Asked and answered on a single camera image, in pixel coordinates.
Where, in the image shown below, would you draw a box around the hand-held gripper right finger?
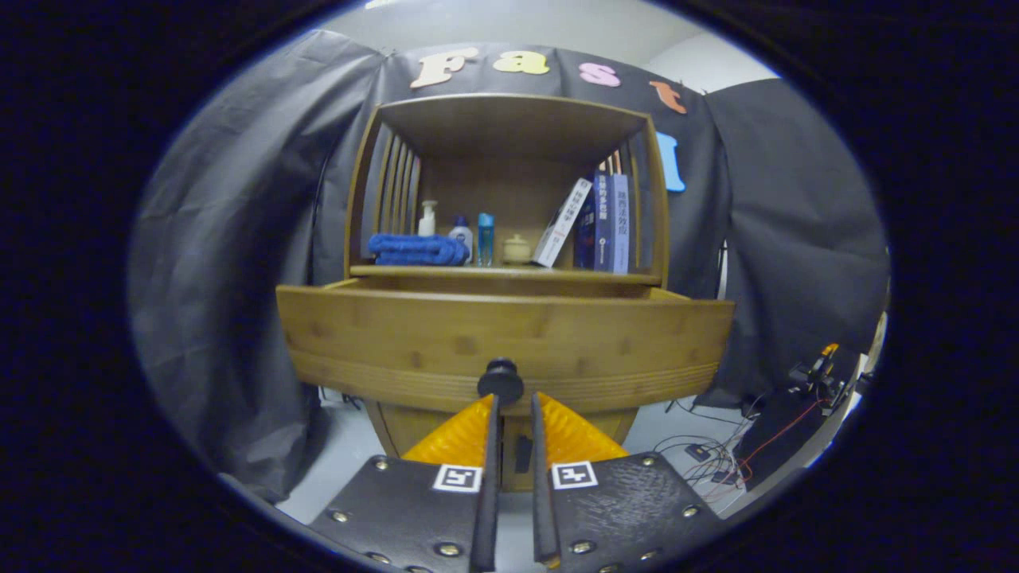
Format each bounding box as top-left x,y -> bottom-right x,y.
529,390 -> 725,572

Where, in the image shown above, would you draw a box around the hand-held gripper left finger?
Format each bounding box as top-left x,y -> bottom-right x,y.
306,392 -> 502,573

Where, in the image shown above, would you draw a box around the wooden cabinet door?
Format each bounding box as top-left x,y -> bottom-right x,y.
365,400 -> 478,462
509,407 -> 640,493

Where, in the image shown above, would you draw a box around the wooden countertop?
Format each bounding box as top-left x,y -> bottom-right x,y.
350,263 -> 662,286

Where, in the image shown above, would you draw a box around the wooden cabinet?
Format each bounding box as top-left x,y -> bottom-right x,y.
275,93 -> 735,493

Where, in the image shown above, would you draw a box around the blue folded towel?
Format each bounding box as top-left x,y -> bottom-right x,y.
368,232 -> 470,267

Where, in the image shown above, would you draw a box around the white bottle with blue cap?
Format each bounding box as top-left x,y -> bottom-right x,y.
448,215 -> 474,263

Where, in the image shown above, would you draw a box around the black equipment with orange parts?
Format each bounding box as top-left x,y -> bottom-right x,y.
736,342 -> 869,486

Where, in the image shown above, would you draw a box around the white book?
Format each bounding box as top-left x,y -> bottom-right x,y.
532,177 -> 594,268

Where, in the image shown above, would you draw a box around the dark blue book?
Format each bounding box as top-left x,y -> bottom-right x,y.
575,171 -> 614,271

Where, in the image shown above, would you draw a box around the pale purple book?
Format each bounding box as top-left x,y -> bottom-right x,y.
611,173 -> 631,275

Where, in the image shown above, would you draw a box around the floor cables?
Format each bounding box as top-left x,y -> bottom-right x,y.
653,398 -> 753,494

